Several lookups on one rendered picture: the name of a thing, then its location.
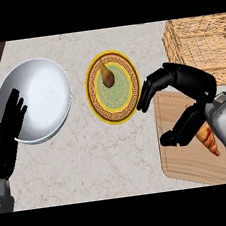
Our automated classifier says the brown root vegetable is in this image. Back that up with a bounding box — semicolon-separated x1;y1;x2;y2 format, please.
98;56;117;90

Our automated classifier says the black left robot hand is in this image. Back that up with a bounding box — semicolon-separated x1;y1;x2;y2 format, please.
0;86;38;182

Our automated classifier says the yellow patterned plate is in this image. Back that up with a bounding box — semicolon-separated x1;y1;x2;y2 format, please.
81;46;146;129

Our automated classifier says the wooden cutting board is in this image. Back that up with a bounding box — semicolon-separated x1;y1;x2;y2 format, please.
150;81;226;193

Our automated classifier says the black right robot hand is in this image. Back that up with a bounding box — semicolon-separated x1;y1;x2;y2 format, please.
130;55;226;153

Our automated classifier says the golden croissant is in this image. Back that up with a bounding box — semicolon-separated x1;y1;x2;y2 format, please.
184;100;222;161

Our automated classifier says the white bowl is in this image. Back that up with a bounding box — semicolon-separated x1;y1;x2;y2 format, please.
0;54;79;149

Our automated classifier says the wicker basket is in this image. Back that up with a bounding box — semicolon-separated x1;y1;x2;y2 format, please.
159;12;226;94

